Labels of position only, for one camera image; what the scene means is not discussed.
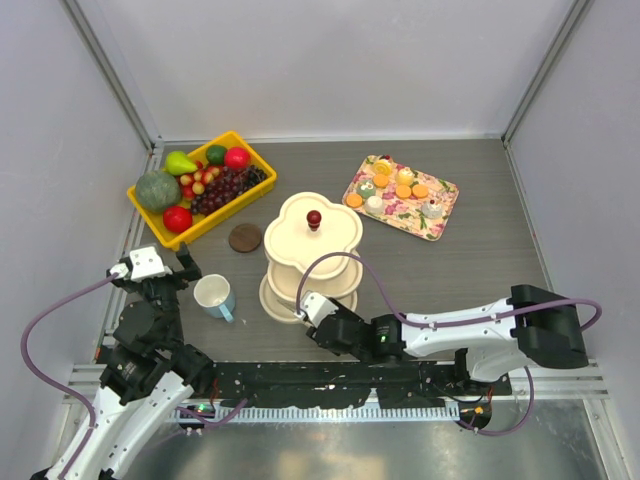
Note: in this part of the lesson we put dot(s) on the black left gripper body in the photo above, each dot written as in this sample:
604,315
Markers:
163,291

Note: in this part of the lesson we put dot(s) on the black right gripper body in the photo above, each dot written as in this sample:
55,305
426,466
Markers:
345,313

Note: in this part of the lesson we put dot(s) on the cream three-tier cake stand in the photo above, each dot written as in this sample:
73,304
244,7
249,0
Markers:
309,244

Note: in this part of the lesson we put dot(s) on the yellow swiss roll cake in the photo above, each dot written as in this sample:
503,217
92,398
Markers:
383,165

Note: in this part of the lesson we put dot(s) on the metal serving tongs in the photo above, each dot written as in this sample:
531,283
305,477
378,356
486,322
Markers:
288,307

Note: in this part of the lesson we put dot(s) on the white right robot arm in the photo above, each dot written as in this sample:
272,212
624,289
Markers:
532,326

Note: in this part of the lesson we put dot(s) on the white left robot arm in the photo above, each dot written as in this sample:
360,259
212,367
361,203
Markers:
148,373

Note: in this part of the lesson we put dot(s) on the blue white mug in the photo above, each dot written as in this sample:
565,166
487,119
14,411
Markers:
213,293

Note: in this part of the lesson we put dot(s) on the red apple front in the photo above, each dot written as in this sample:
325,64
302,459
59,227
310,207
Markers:
177,219

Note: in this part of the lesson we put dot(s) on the red apple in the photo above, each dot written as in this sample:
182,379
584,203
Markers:
237,158
177,219

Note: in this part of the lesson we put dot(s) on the brown round coaster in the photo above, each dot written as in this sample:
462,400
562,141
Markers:
245,238

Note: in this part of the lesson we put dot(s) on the red yellow cherries cluster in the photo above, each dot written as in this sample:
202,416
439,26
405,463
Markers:
194,184

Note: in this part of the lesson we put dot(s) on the green melon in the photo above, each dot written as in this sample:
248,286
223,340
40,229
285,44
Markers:
157,190

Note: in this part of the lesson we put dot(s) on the purple grape bunch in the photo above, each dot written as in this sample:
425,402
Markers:
228,186

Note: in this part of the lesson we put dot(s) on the yellow plastic fruit bin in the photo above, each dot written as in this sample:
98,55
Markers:
204,223

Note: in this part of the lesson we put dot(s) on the green pear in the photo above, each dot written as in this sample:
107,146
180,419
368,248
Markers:
178,163

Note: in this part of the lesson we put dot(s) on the green lime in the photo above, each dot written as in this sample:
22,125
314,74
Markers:
215,155

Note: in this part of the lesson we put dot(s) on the red apple back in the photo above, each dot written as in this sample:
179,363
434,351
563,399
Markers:
237,158

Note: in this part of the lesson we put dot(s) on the white dome cake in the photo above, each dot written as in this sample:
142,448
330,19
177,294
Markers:
374,205

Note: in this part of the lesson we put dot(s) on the orange biscuit far left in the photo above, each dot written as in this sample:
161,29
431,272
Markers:
354,200

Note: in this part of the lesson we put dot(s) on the orange biscuit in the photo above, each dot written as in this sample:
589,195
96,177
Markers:
403,191
381,181
354,200
420,191

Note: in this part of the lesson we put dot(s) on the green dome cake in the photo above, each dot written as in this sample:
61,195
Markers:
366,189

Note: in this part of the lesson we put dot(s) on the floral serving tray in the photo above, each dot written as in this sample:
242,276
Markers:
405,215

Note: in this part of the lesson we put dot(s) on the grey white cream cake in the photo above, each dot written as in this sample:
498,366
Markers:
432,209

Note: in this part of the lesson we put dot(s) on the orange biscuit centre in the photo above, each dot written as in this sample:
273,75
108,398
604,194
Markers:
403,191

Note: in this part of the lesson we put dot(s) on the orange biscuit upper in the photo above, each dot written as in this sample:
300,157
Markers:
381,181

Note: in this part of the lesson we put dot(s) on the orange biscuit right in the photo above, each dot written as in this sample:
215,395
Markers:
420,191

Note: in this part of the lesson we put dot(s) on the yellow dome cake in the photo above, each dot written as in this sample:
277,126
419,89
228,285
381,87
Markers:
404,176

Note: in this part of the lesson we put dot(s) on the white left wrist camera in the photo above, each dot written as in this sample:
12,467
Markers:
139,264

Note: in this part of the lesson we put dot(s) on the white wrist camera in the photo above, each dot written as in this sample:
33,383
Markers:
314,308
139,264

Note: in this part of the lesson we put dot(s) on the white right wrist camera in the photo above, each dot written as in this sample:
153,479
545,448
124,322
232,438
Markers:
314,308

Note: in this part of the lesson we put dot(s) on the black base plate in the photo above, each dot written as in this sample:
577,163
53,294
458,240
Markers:
341,385

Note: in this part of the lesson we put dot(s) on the white cable duct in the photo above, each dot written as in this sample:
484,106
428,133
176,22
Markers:
368,413

